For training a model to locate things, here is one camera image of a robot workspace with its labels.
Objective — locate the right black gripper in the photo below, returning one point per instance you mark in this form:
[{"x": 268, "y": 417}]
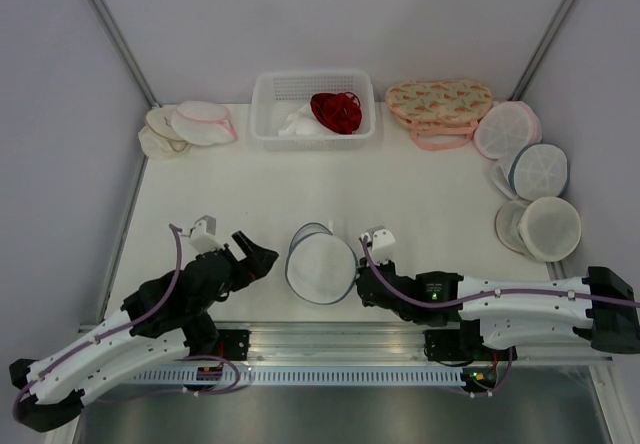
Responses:
[{"x": 390, "y": 266}]

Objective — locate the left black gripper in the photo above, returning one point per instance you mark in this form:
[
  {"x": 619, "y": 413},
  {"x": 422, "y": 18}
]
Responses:
[{"x": 257, "y": 264}]

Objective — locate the white blue-trimmed laundry bag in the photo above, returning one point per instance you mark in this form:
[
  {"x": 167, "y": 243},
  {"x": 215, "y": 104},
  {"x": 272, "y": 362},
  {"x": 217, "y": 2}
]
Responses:
[{"x": 320, "y": 268}]

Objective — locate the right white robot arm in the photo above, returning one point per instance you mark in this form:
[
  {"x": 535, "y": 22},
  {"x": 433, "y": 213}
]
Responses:
[{"x": 599, "y": 308}]

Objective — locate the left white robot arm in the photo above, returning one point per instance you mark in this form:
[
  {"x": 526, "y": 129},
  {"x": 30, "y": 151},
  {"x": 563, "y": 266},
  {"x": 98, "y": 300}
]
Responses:
[{"x": 166, "y": 319}]

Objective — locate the white bra in basket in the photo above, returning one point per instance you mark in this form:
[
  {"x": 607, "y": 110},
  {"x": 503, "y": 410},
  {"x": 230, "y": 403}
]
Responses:
[{"x": 303, "y": 122}]

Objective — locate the pink-trimmed empty laundry bag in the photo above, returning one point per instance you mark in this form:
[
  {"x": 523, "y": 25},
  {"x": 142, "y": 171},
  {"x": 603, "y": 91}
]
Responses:
[{"x": 202, "y": 123}]

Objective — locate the beige empty laundry bag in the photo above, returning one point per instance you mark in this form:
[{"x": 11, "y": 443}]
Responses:
[{"x": 158, "y": 139}]

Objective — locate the red bra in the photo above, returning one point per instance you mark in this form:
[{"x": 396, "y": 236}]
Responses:
[{"x": 341, "y": 113}]

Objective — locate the beige round laundry bag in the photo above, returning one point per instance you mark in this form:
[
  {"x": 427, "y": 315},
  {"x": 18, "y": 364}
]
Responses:
[{"x": 545, "y": 230}]

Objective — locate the floral bra case stack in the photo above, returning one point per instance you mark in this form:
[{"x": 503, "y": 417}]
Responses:
[{"x": 439, "y": 115}]

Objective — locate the blue-trimmed round laundry bag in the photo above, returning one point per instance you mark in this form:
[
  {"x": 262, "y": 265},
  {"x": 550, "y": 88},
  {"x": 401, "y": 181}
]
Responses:
[{"x": 536, "y": 171}]

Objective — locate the pink-trimmed round laundry bag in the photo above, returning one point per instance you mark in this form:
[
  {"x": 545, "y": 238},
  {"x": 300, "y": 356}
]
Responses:
[{"x": 508, "y": 127}]

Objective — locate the white plastic basket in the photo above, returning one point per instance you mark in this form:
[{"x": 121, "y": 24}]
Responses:
[{"x": 281, "y": 116}]

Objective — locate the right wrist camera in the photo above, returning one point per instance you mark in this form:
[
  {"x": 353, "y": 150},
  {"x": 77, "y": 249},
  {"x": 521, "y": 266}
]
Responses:
[{"x": 378, "y": 245}]

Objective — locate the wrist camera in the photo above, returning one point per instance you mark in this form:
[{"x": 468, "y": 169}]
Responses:
[
  {"x": 378, "y": 245},
  {"x": 202, "y": 235}
]

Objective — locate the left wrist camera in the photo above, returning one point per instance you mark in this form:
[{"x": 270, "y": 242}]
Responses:
[{"x": 202, "y": 235}]

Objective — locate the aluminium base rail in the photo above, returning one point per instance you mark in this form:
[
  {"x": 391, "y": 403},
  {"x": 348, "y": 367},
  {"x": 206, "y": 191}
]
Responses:
[{"x": 382, "y": 343}]

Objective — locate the white slotted cable duct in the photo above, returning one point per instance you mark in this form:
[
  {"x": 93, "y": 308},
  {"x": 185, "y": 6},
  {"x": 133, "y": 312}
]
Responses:
[{"x": 302, "y": 376}]

